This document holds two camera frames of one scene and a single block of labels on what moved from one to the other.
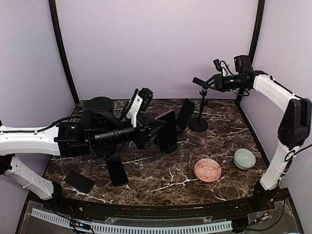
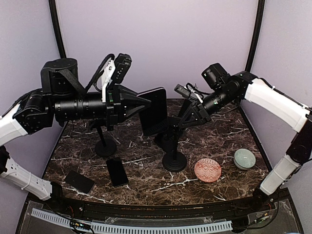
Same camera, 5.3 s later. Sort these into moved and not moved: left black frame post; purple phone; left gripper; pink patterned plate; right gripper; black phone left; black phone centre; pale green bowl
Moved: right gripper; purple phone; left gripper
Not moved: black phone centre; black phone left; left black frame post; pink patterned plate; pale green bowl
